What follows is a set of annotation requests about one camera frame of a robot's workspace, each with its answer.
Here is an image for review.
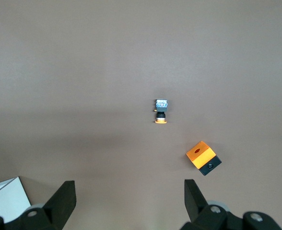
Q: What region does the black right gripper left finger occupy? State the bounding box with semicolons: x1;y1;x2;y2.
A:
0;180;77;230

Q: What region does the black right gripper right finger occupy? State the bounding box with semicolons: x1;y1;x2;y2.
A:
179;179;282;230

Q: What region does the white drawer cabinet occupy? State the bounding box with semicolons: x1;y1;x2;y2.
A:
0;176;33;223

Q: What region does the orange push button with block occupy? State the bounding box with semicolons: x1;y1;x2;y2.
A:
153;98;168;125

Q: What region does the orange and black switch box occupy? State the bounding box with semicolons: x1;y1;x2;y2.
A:
186;140;222;176

